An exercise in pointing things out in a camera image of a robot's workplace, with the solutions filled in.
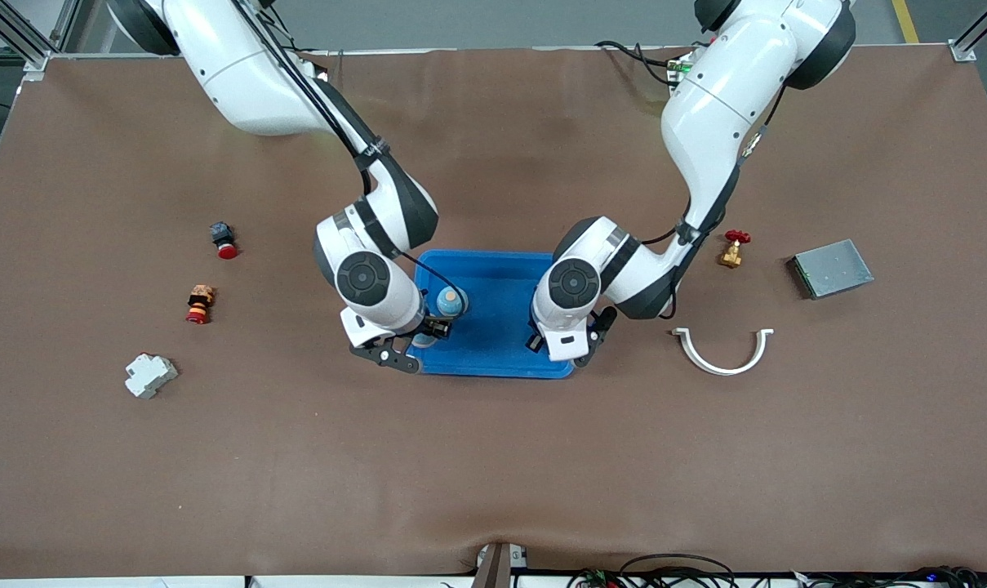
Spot blue plastic tray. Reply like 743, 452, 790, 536
406, 249, 577, 380

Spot brown table mat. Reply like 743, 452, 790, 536
0, 45, 987, 581

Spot white circuit breaker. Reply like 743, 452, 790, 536
125, 353, 179, 399

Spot metal table clamp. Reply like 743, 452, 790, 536
470, 541, 531, 588

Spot grey metal box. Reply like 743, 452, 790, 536
787, 238, 875, 301

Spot white curved plastic bracket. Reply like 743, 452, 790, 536
671, 327, 775, 376

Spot red yellow emergency stop switch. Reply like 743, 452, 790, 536
185, 284, 216, 325

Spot brass valve red handle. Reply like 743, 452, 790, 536
718, 229, 752, 269

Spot black looped cable bundle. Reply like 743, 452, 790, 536
567, 554, 739, 588

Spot black cable at arm base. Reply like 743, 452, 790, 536
595, 39, 683, 87

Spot black cable bundle blue plugs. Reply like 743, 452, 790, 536
787, 565, 987, 588

